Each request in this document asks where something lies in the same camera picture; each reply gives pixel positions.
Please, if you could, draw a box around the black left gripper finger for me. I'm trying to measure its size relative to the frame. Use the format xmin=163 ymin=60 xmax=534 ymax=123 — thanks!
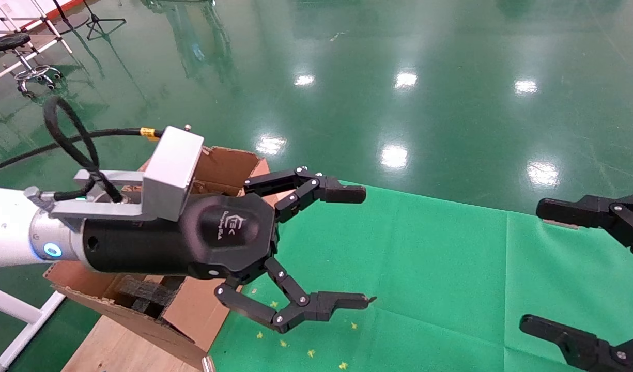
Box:
xmin=243 ymin=166 xmax=367 ymax=224
xmin=214 ymin=256 xmax=376 ymax=334

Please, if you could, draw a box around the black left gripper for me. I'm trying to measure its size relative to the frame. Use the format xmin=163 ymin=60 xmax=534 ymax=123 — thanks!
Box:
xmin=81 ymin=194 xmax=281 ymax=284

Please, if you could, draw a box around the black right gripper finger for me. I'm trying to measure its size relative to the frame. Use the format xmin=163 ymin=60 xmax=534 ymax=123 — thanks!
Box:
xmin=536 ymin=194 xmax=633 ymax=264
xmin=519 ymin=315 xmax=633 ymax=372

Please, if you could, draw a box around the large open cardboard carton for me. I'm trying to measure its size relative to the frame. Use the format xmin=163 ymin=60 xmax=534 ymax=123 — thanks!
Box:
xmin=44 ymin=146 xmax=271 ymax=370

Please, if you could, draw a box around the black foam block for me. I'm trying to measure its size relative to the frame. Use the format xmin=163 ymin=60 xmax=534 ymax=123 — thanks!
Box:
xmin=115 ymin=275 xmax=186 ymax=317

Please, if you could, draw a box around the green table cloth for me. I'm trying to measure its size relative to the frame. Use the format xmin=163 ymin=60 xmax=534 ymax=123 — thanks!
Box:
xmin=208 ymin=181 xmax=633 ymax=372

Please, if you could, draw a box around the black tripod stand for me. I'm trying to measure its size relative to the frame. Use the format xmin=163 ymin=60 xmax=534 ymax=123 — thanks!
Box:
xmin=82 ymin=0 xmax=127 ymax=41

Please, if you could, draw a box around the black round base stand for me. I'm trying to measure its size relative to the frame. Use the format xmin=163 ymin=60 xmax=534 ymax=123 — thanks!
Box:
xmin=48 ymin=0 xmax=89 ymax=35

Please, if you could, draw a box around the black round stool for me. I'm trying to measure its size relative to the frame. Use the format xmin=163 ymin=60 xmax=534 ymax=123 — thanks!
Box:
xmin=0 ymin=32 xmax=64 ymax=99

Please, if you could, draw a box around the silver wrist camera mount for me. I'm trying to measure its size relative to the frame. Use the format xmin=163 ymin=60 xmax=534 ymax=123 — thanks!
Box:
xmin=50 ymin=126 xmax=204 ymax=224

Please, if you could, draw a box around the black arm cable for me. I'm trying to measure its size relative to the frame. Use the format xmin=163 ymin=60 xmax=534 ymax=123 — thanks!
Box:
xmin=0 ymin=97 xmax=164 ymax=203

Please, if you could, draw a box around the white table leg frame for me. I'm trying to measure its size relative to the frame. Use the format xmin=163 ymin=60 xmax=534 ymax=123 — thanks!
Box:
xmin=0 ymin=283 xmax=66 ymax=372

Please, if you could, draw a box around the white metal rack frame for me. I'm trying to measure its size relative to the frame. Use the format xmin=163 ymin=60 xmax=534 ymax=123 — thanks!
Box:
xmin=0 ymin=0 xmax=74 ymax=106

